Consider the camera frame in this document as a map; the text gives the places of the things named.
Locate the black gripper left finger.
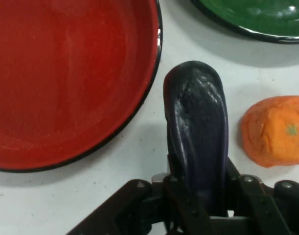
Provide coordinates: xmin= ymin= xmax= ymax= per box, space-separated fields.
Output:
xmin=65 ymin=153 xmax=211 ymax=235

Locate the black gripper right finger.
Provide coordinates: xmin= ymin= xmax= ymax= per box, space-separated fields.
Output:
xmin=224 ymin=156 xmax=299 ymax=235

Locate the dark purple toy eggplant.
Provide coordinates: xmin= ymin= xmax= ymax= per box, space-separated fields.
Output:
xmin=163 ymin=60 xmax=230 ymax=217

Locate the orange toy tangerine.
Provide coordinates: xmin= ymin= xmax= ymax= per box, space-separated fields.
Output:
xmin=240 ymin=95 xmax=299 ymax=168

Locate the red plate with black rim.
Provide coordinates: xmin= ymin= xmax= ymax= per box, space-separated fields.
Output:
xmin=0 ymin=0 xmax=163 ymax=173

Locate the green plate with white print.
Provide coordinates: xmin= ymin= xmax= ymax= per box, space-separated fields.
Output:
xmin=190 ymin=0 xmax=299 ymax=45

